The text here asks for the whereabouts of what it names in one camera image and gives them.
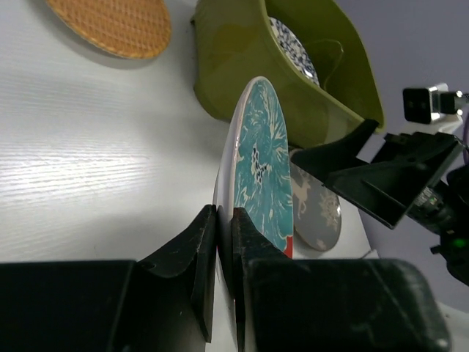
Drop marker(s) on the blue floral rim plate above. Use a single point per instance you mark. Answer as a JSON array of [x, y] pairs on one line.
[[294, 49]]

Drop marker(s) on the orange woven pattern plate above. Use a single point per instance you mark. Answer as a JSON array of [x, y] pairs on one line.
[[132, 29]]

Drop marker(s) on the red and teal plate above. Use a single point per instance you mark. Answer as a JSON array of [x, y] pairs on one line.
[[254, 174]]

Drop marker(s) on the grey deer plate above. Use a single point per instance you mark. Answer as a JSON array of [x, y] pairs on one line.
[[316, 210]]

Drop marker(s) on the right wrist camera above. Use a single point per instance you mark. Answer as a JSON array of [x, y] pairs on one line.
[[429, 105]]

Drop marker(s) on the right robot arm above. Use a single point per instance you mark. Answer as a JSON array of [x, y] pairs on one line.
[[453, 248]]

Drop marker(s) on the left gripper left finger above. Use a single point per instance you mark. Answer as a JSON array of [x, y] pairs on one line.
[[181, 278]]

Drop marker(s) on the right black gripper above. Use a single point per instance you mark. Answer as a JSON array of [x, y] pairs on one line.
[[403, 179]]

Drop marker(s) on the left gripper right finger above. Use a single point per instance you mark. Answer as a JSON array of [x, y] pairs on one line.
[[261, 291]]

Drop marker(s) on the green plastic bin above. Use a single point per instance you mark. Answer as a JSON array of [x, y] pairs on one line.
[[235, 43]]

